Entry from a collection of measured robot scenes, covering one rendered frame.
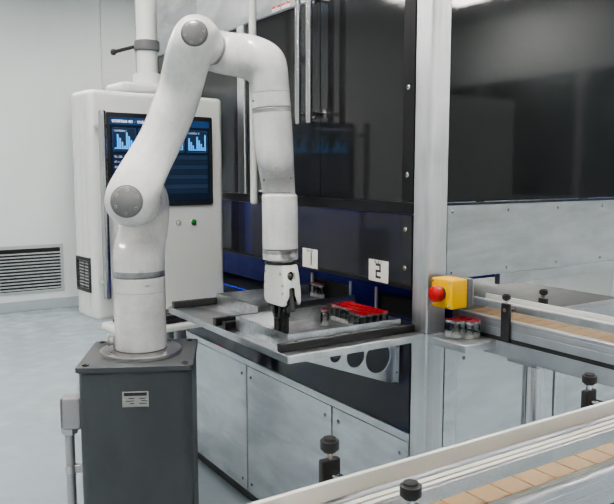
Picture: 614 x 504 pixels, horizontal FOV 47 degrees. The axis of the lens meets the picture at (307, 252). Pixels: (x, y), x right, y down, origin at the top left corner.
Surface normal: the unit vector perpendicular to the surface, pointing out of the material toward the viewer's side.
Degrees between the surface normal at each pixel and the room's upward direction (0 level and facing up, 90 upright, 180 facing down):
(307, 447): 90
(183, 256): 90
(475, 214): 90
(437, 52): 90
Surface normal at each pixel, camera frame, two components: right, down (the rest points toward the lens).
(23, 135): 0.54, 0.10
